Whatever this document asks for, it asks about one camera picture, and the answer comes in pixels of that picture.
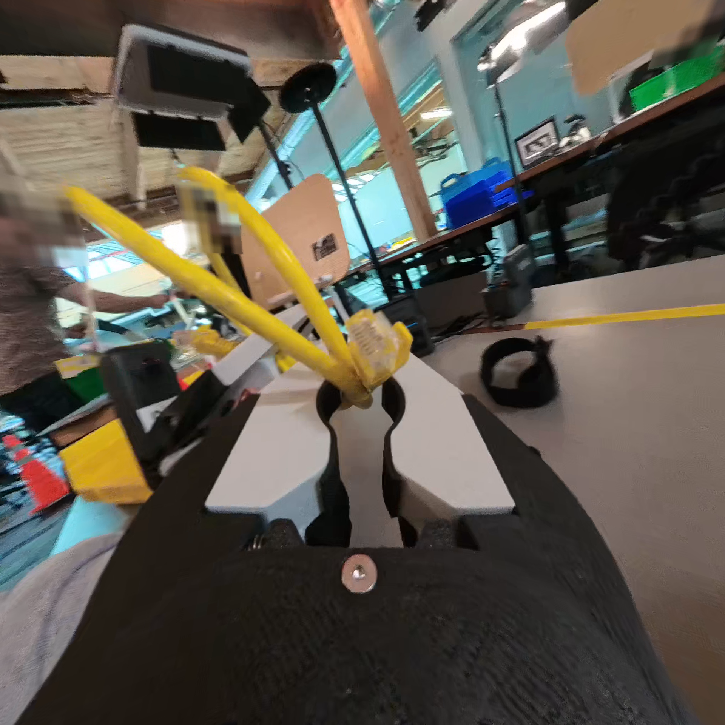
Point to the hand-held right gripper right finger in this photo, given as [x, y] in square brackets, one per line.
[447, 453]

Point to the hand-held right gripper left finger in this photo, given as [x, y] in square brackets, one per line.
[266, 453]

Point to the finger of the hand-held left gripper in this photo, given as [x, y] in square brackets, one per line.
[249, 368]

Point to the yellow plastic bin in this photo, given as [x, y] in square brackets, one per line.
[102, 464]

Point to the green plastic bin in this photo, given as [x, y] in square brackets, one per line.
[674, 85]
[85, 388]

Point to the black portable power station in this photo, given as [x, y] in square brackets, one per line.
[410, 328]

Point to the orange traffic cone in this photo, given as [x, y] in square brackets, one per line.
[45, 487]

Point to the large wooden book stand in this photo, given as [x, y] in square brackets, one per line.
[294, 226]

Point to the black battery charger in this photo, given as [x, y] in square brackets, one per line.
[510, 283]

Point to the yellow tape strip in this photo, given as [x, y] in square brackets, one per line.
[623, 316]

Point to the long wooden table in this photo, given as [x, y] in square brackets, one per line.
[481, 218]

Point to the blue plastic case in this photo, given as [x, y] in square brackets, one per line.
[476, 198]

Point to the tall black stand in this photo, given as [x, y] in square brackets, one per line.
[308, 88]

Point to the grey ceiling unit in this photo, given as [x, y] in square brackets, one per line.
[170, 73]

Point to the framed tag sign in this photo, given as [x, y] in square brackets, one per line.
[537, 141]

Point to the studio light on stand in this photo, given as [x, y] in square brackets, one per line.
[521, 34]

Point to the wooden post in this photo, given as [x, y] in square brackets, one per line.
[385, 113]

